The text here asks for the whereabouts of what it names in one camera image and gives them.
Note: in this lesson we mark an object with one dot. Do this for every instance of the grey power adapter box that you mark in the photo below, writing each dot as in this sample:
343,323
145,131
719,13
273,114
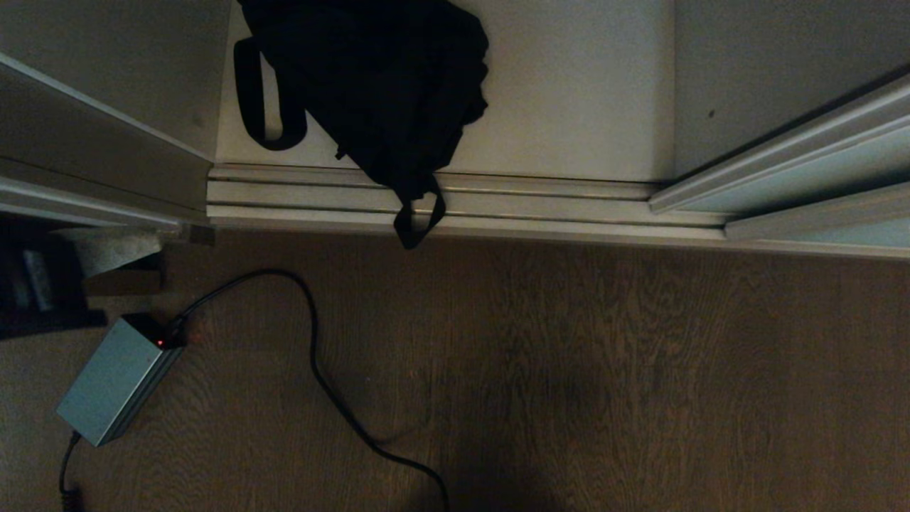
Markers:
114,380

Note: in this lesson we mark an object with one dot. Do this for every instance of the aluminium wardrobe floor track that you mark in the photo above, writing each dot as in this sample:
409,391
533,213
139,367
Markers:
455,206

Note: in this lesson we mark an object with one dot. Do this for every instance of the left white sliding door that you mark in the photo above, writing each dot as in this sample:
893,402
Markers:
99,149

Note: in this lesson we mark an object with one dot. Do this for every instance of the sliding wardrobe door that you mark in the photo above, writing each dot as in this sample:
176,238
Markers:
796,160
825,224

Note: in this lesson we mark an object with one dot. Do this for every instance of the black fabric bag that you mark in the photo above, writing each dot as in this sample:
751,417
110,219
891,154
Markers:
384,78

